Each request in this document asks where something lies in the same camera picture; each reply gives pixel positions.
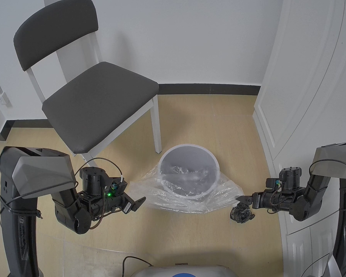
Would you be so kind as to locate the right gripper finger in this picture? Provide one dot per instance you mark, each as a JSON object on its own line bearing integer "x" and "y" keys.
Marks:
{"x": 247, "y": 199}

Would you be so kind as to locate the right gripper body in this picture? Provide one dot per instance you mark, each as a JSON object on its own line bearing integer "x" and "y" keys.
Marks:
{"x": 263, "y": 200}

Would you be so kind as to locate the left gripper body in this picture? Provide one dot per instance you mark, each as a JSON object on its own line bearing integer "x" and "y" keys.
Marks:
{"x": 118, "y": 203}

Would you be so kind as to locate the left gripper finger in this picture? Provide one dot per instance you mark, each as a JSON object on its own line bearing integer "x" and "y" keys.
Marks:
{"x": 138, "y": 205}

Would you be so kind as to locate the black plastic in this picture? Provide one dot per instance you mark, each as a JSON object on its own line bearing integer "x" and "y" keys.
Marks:
{"x": 242, "y": 215}

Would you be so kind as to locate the clear plastic bag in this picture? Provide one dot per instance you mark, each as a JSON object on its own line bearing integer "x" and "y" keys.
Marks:
{"x": 219, "y": 192}

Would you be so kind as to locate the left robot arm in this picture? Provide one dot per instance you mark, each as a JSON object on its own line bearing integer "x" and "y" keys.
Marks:
{"x": 23, "y": 212}

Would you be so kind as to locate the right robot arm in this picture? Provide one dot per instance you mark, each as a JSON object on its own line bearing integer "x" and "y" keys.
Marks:
{"x": 305, "y": 203}

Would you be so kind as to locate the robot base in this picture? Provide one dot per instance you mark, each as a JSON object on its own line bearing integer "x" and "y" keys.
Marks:
{"x": 161, "y": 271}

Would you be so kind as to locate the white trash bin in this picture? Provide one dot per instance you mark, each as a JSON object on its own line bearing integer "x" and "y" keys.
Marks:
{"x": 187, "y": 151}

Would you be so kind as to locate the grey and white chair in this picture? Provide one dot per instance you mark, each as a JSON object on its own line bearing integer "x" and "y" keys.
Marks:
{"x": 98, "y": 97}

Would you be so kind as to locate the white wardrobe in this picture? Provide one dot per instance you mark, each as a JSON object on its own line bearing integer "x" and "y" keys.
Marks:
{"x": 305, "y": 68}

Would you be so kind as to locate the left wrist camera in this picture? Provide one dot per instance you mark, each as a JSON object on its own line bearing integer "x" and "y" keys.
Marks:
{"x": 118, "y": 187}

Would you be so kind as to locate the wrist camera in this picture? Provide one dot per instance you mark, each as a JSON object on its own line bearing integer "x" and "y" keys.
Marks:
{"x": 271, "y": 183}
{"x": 118, "y": 187}

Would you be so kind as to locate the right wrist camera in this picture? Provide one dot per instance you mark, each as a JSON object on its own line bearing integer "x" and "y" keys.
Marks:
{"x": 271, "y": 183}

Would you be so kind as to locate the white wall socket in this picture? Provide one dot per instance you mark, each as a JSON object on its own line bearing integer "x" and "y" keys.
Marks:
{"x": 3, "y": 99}

